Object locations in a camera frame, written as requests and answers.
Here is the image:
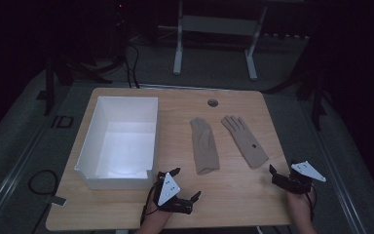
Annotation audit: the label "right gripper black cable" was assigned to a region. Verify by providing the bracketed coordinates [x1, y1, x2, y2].
[307, 184, 318, 222]

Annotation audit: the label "white metal stand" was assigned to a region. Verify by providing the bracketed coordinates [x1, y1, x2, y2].
[157, 0, 269, 82]

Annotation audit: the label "dark equipment tower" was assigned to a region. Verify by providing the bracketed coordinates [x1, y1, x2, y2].
[110, 0, 131, 62]

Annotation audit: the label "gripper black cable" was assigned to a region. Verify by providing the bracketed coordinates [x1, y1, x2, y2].
[307, 184, 318, 222]
[140, 180, 161, 226]

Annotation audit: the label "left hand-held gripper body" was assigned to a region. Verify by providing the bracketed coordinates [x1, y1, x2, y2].
[152, 171, 195, 215]

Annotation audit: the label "black tripod stand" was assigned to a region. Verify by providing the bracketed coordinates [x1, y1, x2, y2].
[37, 55, 113, 117]
[266, 64, 330, 132]

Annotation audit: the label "beige glove with dark dot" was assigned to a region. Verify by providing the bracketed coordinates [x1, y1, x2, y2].
[220, 114, 270, 170]

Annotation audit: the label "plain beige glove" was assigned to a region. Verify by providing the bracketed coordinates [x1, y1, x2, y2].
[189, 117, 221, 176]

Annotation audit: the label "person's left hand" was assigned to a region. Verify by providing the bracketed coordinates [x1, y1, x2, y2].
[141, 208, 173, 230]

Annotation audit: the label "black hanging cables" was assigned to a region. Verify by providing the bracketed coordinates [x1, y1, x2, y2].
[123, 42, 141, 90]

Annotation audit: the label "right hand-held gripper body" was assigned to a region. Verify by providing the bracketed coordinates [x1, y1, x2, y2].
[271, 160, 327, 196]

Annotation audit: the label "person's right hand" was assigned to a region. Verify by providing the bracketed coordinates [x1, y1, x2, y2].
[286, 189, 317, 224]

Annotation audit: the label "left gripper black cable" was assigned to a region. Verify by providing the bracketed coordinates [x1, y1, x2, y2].
[140, 180, 161, 226]

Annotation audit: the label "white rectangular box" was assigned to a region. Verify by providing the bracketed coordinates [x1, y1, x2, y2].
[73, 96, 160, 191]

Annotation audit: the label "black floor cable loop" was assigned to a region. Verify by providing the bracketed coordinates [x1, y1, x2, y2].
[27, 169, 61, 234]

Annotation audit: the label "grey tape piece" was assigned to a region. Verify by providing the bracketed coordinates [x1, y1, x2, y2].
[45, 194, 68, 208]

